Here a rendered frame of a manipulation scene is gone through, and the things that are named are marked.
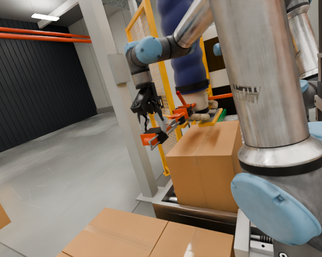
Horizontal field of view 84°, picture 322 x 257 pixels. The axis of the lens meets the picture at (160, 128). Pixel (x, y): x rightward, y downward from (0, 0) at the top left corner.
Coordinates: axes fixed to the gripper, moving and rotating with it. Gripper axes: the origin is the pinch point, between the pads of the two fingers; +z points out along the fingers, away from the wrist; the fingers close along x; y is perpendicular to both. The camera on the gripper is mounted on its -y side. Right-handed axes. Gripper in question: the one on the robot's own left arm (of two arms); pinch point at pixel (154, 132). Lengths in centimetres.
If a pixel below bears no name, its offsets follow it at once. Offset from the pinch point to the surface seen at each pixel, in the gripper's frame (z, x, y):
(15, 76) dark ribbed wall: -224, 1056, 449
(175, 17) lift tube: -50, -2, 48
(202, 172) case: 37.5, -5.3, 29.9
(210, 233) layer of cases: 67, -8, 15
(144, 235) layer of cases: 67, 30, 3
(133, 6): -173, 174, 306
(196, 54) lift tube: -28, -8, 54
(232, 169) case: 35, -22, 30
